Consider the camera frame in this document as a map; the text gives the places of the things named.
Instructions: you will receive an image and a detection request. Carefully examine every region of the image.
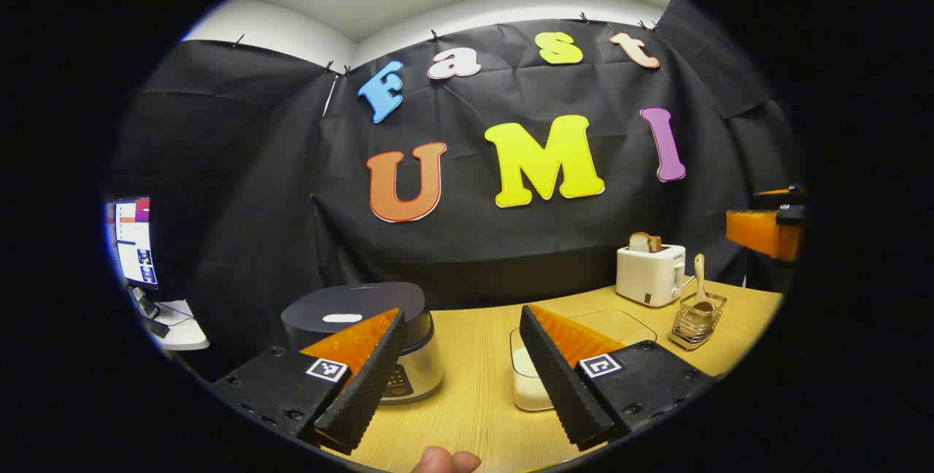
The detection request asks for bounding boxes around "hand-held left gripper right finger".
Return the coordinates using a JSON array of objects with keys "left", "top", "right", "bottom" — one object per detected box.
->
[{"left": 520, "top": 304, "right": 719, "bottom": 453}]

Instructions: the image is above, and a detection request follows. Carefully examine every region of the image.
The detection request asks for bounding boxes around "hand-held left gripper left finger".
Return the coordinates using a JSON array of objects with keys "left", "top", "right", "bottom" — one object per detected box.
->
[{"left": 208, "top": 307, "right": 407, "bottom": 457}]

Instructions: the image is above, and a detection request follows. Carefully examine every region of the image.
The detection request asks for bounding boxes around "wooden spoon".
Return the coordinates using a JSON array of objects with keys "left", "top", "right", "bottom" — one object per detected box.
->
[{"left": 690, "top": 253, "right": 717, "bottom": 318}]

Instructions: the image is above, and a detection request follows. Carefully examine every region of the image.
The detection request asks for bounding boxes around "black and silver rice cooker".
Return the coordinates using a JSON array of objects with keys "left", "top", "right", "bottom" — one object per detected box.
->
[{"left": 281, "top": 282, "right": 446, "bottom": 404}]

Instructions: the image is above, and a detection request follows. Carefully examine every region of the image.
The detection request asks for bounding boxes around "wire chopstick holder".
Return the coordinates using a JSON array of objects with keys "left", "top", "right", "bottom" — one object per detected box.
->
[{"left": 668, "top": 291, "right": 728, "bottom": 351}]

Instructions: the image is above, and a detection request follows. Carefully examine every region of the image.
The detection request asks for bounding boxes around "clear plastic container lid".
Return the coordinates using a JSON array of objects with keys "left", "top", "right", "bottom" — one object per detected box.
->
[{"left": 511, "top": 309, "right": 657, "bottom": 379}]

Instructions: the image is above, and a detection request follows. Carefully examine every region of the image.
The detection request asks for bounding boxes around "white toaster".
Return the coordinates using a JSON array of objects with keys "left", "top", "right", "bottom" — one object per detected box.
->
[{"left": 615, "top": 243, "right": 687, "bottom": 308}]

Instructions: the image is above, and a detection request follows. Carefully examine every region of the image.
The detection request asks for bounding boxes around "white side table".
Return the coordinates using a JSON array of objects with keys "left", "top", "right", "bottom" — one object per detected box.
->
[{"left": 148, "top": 300, "right": 211, "bottom": 352}]

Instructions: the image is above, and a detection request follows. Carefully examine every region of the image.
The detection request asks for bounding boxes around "grey desk device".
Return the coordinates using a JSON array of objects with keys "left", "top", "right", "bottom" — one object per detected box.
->
[{"left": 129, "top": 287, "right": 160, "bottom": 320}]

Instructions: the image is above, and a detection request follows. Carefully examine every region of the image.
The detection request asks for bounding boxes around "computer monitor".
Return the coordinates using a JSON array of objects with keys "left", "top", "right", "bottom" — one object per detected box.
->
[{"left": 108, "top": 197, "right": 158, "bottom": 290}]

